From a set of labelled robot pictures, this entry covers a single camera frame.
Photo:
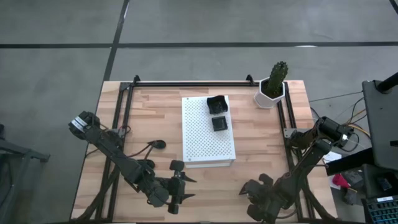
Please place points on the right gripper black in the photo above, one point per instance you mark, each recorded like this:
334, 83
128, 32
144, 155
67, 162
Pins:
270, 199

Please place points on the silver metal mounting bracket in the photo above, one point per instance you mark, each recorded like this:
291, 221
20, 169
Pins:
287, 133
120, 132

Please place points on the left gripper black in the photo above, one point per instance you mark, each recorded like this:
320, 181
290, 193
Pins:
161, 193

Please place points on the black round pole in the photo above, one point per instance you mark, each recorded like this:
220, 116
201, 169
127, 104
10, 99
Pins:
388, 84

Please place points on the white paper sheet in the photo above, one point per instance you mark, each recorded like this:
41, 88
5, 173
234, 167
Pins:
331, 156

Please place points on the grey metal equipment stand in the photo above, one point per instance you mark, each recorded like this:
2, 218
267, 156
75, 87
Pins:
382, 124

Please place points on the black flat bar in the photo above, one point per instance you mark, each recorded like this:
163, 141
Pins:
348, 161

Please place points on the black wavy-edged square plate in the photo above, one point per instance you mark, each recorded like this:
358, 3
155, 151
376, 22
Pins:
217, 105

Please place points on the small red object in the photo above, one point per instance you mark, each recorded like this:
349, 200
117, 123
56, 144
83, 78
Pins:
339, 180

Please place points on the dark grey metal stand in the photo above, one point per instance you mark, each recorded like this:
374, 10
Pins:
21, 152

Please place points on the black small square plate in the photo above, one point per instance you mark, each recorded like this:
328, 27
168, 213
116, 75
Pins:
219, 123

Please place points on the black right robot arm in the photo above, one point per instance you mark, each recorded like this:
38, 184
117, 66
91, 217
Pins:
311, 152

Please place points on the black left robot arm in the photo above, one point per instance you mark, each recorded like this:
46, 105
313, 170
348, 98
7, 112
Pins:
109, 146

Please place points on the white perforated metal shelf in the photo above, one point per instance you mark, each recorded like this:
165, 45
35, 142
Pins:
202, 146

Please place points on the keyboard with coloured backlight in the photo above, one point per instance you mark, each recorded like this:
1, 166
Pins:
382, 213

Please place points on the white hexagonal plant pot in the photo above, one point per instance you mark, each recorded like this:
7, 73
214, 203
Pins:
260, 99

